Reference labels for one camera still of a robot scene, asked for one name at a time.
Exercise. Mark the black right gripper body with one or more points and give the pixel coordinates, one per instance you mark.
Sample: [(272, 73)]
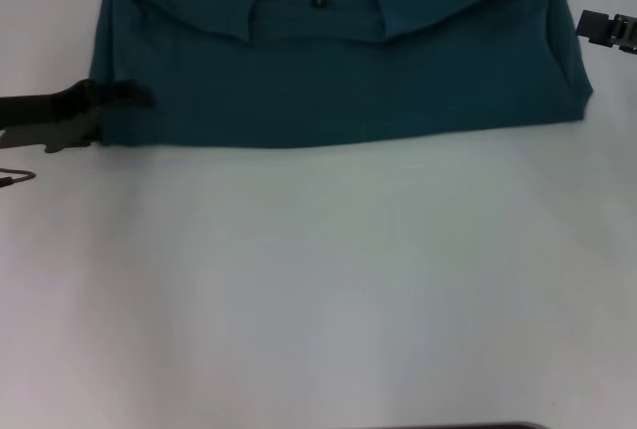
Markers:
[(627, 33)]

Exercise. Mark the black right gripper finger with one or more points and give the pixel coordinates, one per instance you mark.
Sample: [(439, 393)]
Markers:
[(594, 27)]

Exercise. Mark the teal t-shirt with FREE print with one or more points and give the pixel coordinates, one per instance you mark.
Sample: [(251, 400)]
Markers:
[(323, 90)]

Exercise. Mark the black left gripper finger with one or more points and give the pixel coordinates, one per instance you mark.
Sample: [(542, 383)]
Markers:
[(129, 94)]

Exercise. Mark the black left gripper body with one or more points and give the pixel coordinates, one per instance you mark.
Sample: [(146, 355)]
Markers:
[(50, 118)]

